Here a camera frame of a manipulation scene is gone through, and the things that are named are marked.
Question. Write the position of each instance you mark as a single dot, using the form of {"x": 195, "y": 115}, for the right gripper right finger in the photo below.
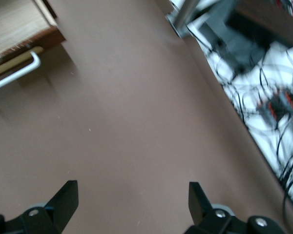
{"x": 197, "y": 209}

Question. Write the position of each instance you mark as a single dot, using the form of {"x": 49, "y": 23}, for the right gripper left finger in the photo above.
{"x": 63, "y": 207}

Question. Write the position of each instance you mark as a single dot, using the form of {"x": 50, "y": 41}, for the brown table cover sheet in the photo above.
{"x": 136, "y": 109}

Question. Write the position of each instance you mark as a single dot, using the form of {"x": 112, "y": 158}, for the power strip with red switches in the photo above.
{"x": 278, "y": 104}

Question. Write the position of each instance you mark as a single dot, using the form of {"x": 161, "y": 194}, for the black equipment box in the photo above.
{"x": 234, "y": 48}

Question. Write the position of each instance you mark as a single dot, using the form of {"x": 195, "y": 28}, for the metal table leg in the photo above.
{"x": 185, "y": 17}

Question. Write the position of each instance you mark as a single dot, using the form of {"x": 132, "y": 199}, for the dark brown box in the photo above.
{"x": 271, "y": 22}

